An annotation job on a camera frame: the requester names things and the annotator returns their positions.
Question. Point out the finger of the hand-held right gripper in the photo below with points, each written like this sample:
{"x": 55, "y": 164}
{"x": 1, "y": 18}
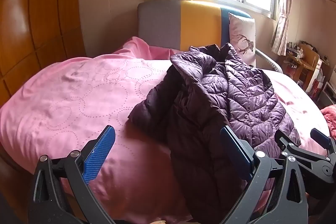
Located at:
{"x": 288, "y": 146}
{"x": 324, "y": 140}

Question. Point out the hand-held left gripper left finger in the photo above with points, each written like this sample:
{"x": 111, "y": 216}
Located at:
{"x": 99, "y": 151}

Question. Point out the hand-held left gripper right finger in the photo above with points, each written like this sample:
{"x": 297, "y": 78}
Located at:
{"x": 236, "y": 153}

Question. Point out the purple quilted puffer jacket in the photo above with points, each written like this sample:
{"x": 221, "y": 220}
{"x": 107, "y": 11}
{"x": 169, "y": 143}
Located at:
{"x": 210, "y": 98}

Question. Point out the red pink fluffy cloth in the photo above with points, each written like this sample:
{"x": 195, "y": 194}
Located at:
{"x": 330, "y": 119}

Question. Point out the pink dotted blanket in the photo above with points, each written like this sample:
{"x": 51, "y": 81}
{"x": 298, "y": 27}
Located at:
{"x": 78, "y": 98}

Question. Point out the white deer print pillow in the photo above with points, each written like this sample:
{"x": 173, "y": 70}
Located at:
{"x": 242, "y": 37}

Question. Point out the grey yellow blue headboard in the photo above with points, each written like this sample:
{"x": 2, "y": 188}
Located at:
{"x": 183, "y": 24}

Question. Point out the wooden wardrobe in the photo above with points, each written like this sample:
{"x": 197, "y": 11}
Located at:
{"x": 34, "y": 11}

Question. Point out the grey bed rail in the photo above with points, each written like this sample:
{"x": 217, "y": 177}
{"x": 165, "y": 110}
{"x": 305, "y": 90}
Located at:
{"x": 270, "y": 60}

